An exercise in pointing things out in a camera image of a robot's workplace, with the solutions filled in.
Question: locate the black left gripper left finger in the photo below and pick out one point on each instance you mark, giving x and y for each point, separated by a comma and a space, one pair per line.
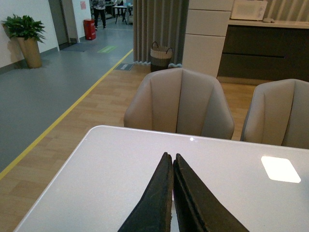
153, 211

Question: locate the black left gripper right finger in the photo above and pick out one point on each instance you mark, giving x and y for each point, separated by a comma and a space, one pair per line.
197, 209

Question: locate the beige chair left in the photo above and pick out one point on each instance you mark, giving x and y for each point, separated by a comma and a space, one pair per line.
181, 101

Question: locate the beige chair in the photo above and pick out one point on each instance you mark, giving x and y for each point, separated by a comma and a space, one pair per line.
181, 101
279, 114

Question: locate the beige chair right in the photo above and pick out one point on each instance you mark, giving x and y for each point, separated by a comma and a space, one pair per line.
279, 114

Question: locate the woven laundry basket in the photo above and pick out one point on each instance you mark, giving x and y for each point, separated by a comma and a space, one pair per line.
160, 57

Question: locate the dark kitchen counter cabinet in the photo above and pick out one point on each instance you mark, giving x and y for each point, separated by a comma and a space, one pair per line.
265, 53

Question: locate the white tall cabinet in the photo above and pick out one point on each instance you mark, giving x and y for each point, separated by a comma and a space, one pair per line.
206, 28

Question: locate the grey curtain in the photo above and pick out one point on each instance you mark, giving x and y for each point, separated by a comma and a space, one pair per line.
161, 21

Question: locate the red fire extinguisher box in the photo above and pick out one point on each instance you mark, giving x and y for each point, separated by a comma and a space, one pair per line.
89, 29

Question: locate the grey cloth on counter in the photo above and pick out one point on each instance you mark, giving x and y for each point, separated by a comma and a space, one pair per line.
268, 20

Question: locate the white microwave oven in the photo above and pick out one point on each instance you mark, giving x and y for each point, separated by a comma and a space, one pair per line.
248, 10

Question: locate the background table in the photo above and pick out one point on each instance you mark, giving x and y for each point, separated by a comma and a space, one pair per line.
125, 12

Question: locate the person in dark trousers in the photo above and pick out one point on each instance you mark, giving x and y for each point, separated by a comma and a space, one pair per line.
99, 7

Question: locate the green potted plant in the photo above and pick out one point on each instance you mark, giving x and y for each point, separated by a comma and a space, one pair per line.
28, 33

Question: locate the grey door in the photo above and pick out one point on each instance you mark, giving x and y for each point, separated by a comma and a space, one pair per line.
57, 13

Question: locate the red wall notice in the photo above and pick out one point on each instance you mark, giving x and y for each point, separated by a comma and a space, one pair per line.
83, 5

